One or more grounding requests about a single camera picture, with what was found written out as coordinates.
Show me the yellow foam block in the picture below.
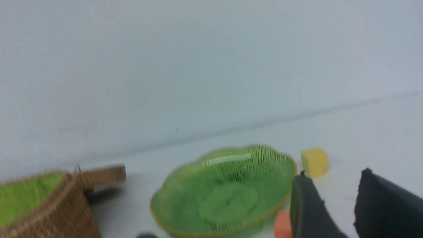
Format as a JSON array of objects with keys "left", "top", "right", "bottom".
[{"left": 300, "top": 147, "right": 329, "bottom": 178}]

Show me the woven rattan basket lid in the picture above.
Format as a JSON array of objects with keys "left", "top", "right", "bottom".
[{"left": 73, "top": 165, "right": 126, "bottom": 191}]

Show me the woven rattan basket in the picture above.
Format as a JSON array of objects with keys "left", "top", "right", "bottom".
[{"left": 1, "top": 171, "right": 101, "bottom": 238}]

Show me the orange foam cube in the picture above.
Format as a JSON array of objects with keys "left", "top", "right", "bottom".
[{"left": 274, "top": 210, "right": 292, "bottom": 238}]

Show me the green leaf-shaped glass plate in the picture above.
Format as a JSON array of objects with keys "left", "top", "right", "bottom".
[{"left": 150, "top": 145, "right": 297, "bottom": 238}]

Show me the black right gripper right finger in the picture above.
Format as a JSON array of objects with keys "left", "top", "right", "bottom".
[{"left": 354, "top": 168, "right": 423, "bottom": 238}]

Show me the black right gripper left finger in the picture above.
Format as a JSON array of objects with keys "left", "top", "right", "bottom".
[{"left": 290, "top": 171, "right": 347, "bottom": 238}]

